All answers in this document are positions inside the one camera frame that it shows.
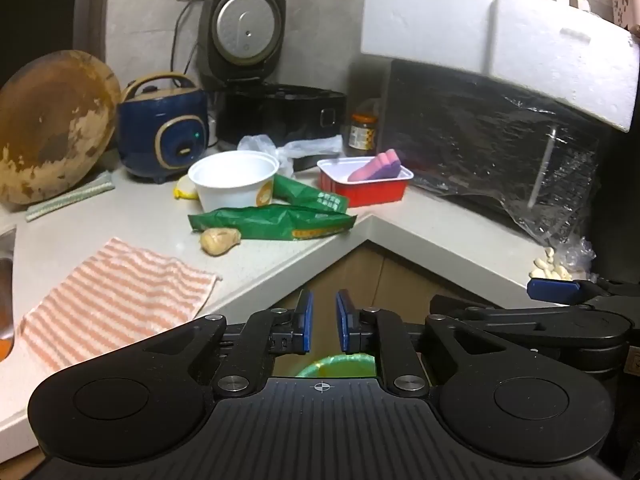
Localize garlic cloves in bag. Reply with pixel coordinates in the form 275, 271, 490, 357
528, 237, 597, 282

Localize wooden cabinet door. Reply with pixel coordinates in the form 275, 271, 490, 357
273, 243, 488, 377

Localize white styrofoam box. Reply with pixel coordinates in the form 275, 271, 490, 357
360, 0, 639, 131

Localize white paper bowl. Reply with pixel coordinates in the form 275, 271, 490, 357
188, 151, 280, 212

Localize yellow rimmed scrub pad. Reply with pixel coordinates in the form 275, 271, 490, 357
174, 174, 198, 200

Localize green trash bin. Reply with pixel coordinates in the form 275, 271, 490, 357
296, 353, 376, 379

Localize green striped knitted cloth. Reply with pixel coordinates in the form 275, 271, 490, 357
25, 171, 115, 222

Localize black power cable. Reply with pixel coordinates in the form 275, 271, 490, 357
169, 0, 202, 77

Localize pink purple sponge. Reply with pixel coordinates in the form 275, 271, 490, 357
348, 148, 401, 182

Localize clear plastic bag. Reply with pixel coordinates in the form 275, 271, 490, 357
236, 134, 344, 178

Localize ginger root piece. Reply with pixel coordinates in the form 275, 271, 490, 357
200, 228, 241, 257

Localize pink striped towel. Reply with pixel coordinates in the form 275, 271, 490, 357
17, 237, 221, 372

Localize sauce jar orange lid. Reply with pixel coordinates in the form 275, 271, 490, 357
347, 113, 378, 156

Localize long green snack wrapper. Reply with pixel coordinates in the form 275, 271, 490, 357
189, 205, 357, 240

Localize small green snack wrapper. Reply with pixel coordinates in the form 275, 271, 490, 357
272, 174, 348, 214

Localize blue small rice cooker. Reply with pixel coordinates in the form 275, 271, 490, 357
115, 72, 209, 182

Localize round wooden cutting board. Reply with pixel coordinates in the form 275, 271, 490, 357
1, 50, 120, 205

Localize red plastic food tray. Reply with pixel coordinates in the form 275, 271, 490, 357
317, 156, 414, 208

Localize black microwave oven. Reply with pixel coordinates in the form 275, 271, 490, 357
378, 60, 613, 245

